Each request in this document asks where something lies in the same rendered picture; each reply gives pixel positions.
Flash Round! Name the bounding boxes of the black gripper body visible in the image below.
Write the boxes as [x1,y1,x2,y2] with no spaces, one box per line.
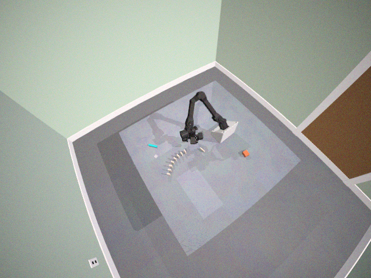
[182,133,203,141]

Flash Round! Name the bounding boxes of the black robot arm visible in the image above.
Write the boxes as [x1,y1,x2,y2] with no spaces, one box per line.
[180,92,229,144]

